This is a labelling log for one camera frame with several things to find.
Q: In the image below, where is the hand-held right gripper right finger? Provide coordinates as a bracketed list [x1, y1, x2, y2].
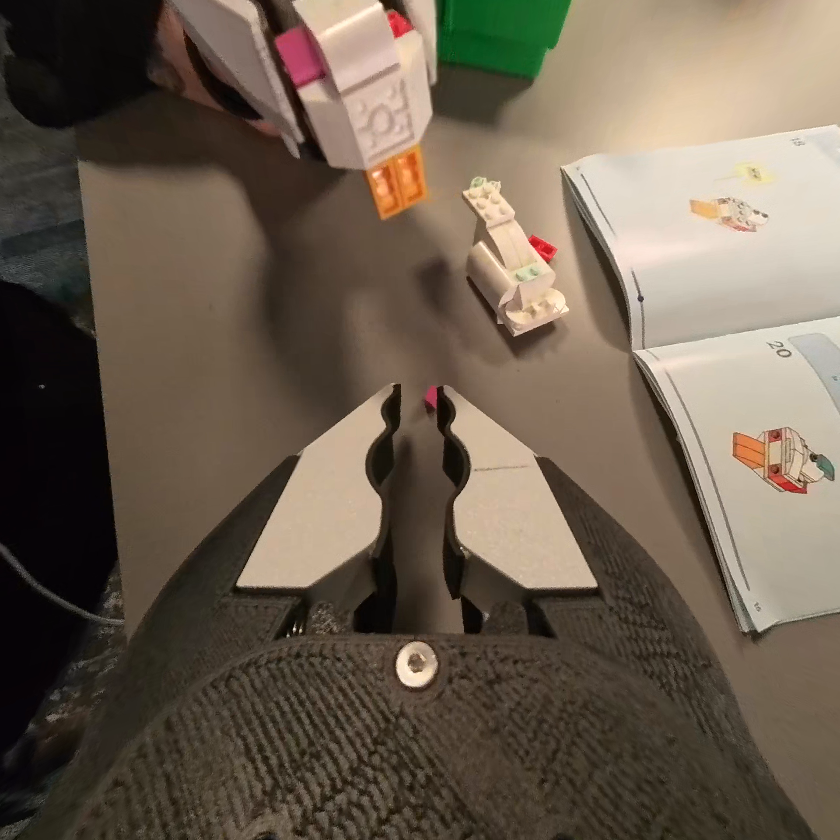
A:
[437, 385, 599, 635]

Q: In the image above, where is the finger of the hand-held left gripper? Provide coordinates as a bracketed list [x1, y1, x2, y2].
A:
[169, 0, 309, 160]
[397, 0, 441, 85]

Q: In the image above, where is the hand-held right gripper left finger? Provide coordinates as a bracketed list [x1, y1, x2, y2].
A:
[235, 383, 403, 634]

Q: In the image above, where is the green plastic bin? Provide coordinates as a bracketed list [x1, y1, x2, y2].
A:
[436, 0, 573, 81]

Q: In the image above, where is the small lego bird model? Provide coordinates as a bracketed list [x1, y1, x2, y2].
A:
[274, 0, 435, 221]

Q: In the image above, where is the long white lego assembly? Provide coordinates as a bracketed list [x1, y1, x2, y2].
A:
[462, 176, 571, 337]

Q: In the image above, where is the person's left forearm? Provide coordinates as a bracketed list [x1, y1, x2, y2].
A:
[0, 0, 168, 129]

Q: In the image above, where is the open lego instruction booklet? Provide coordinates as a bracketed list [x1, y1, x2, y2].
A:
[561, 125, 840, 635]

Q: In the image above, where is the person's left hand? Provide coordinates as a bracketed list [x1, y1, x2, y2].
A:
[150, 10, 284, 137]

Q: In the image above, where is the white earphone cable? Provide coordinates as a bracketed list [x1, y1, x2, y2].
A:
[0, 543, 126, 624]

